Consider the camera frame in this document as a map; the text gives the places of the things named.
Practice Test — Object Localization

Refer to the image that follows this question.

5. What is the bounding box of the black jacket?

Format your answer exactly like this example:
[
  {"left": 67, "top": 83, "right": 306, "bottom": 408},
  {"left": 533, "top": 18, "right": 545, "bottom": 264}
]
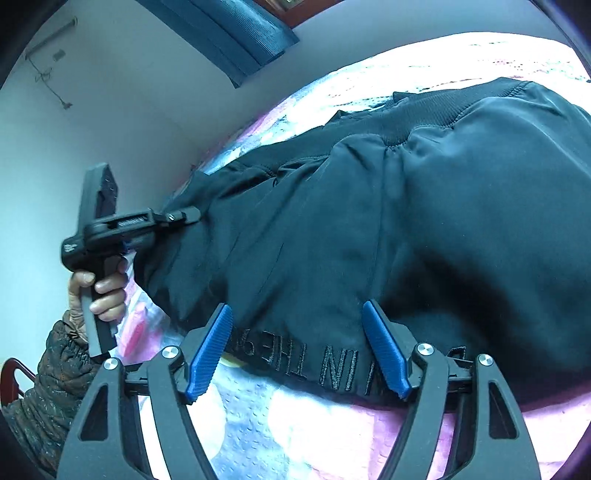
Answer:
[{"left": 134, "top": 78, "right": 591, "bottom": 409}]

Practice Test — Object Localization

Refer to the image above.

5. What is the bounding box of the red wooden chair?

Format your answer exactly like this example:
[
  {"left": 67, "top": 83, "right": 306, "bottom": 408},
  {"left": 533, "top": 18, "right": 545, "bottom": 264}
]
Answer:
[{"left": 0, "top": 357, "right": 26, "bottom": 408}]

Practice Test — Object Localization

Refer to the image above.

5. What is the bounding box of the dark teal curtain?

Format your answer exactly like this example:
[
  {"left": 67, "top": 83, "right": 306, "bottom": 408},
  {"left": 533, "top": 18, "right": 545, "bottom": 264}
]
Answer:
[{"left": 139, "top": 0, "right": 300, "bottom": 88}]

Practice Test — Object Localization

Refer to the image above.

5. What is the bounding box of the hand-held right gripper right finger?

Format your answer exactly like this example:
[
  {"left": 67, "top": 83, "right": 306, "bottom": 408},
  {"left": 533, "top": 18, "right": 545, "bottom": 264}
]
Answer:
[{"left": 361, "top": 299, "right": 542, "bottom": 480}]

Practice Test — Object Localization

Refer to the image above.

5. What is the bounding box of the pink and white printed blanket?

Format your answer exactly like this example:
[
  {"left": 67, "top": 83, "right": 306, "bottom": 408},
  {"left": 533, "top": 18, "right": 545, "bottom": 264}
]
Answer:
[{"left": 113, "top": 30, "right": 587, "bottom": 480}]

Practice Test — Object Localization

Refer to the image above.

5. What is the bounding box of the person's left hand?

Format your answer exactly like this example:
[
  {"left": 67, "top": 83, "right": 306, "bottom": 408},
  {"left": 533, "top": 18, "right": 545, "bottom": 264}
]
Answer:
[{"left": 68, "top": 257, "right": 127, "bottom": 322}]

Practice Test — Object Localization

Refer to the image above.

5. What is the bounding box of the thin wall cable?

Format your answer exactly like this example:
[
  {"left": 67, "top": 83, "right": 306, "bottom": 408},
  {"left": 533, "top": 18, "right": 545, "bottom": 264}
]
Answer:
[{"left": 25, "top": 51, "right": 75, "bottom": 110}]

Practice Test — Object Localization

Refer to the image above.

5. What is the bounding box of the white wall conduit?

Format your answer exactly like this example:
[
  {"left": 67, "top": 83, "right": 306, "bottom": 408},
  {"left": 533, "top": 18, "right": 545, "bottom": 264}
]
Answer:
[{"left": 23, "top": 17, "right": 79, "bottom": 57}]

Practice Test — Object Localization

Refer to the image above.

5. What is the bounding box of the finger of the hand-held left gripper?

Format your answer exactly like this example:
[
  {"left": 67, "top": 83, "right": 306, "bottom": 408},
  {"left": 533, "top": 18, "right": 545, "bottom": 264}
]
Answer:
[{"left": 152, "top": 208, "right": 201, "bottom": 228}]

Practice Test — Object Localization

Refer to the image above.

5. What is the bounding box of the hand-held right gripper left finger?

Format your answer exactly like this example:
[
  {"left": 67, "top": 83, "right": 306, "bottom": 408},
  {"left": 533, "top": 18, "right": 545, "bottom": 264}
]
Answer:
[{"left": 55, "top": 303, "right": 234, "bottom": 480}]

